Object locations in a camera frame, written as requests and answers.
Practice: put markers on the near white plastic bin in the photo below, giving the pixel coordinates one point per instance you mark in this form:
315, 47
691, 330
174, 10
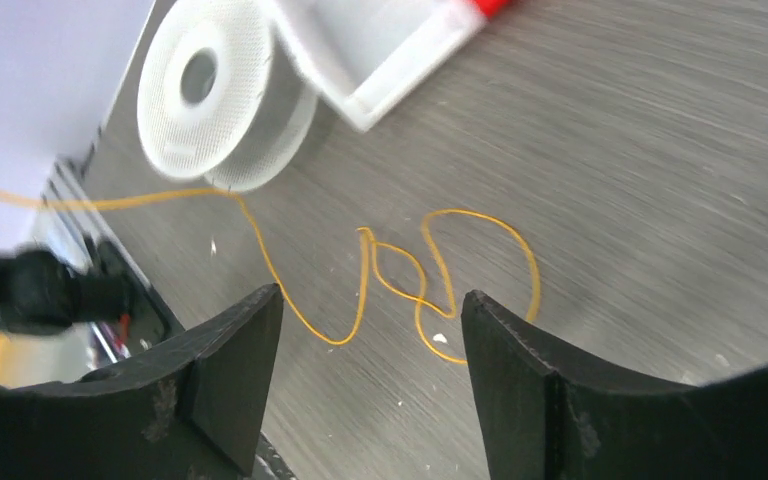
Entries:
365, 57

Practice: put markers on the red plastic bin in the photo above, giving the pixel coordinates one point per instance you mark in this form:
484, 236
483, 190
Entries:
490, 8

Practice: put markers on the white perforated spool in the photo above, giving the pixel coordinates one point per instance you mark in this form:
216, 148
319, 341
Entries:
218, 97

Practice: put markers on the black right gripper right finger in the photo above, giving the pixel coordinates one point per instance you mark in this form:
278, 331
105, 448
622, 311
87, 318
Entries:
550, 410

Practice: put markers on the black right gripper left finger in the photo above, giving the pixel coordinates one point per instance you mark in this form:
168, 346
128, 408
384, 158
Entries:
191, 407

